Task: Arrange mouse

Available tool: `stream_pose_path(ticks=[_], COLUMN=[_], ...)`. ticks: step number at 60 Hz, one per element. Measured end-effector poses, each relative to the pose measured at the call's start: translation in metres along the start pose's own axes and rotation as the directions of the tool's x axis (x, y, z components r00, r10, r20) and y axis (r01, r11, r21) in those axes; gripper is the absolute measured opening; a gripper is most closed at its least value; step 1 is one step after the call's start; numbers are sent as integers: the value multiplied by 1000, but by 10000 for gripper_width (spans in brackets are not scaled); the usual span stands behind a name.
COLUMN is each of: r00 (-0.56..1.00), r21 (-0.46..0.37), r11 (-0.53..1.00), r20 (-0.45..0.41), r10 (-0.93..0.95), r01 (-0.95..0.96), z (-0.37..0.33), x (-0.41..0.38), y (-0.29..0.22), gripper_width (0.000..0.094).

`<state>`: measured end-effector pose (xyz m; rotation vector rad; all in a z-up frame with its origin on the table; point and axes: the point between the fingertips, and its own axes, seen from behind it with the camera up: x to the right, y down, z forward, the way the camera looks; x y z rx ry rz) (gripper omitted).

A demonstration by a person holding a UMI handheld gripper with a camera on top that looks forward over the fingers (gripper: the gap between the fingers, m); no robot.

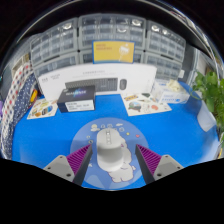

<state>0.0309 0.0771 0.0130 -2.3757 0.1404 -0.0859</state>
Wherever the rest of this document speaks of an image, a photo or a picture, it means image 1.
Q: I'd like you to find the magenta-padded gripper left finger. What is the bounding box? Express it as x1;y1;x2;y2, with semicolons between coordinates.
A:
43;143;94;187

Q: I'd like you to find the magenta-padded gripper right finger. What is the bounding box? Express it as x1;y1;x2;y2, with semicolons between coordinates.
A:
134;143;184;185

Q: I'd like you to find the white computer mouse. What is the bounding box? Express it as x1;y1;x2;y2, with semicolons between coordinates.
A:
95;128;128;173

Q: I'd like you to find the round blue bunny mouse pad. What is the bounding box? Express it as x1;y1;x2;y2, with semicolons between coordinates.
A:
69;117;149;190

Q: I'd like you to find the large colourful sticker sheet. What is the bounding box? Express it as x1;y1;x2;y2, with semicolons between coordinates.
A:
120;92;173;117

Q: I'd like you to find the small black box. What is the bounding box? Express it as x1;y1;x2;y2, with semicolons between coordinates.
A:
56;85;97;114

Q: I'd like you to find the white blue glove box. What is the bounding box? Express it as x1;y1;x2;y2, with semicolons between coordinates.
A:
151;78;191;105

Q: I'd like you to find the patterned fabric bag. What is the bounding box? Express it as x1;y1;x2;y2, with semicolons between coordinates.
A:
0;63;39;160

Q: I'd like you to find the green potted plant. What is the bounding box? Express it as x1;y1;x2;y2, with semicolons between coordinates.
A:
189;70;224;151

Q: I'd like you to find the long white keyboard box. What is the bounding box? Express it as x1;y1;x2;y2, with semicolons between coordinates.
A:
37;63;158;102

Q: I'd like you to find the grey drawer cabinet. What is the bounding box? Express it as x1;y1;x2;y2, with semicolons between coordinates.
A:
29;20;80;79
77;13;148;64
144;20;187;81

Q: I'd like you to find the yellow card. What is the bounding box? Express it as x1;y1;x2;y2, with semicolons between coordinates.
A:
91;40;136;65

